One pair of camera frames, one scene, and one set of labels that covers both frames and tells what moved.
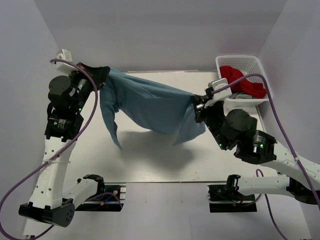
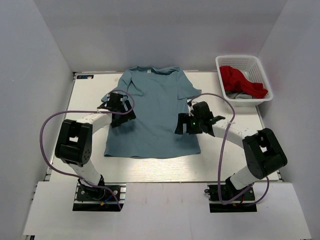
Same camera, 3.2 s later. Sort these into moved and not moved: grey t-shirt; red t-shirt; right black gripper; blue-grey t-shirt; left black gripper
Moved: right black gripper; blue-grey t-shirt; left black gripper
Not moved: grey t-shirt; red t-shirt
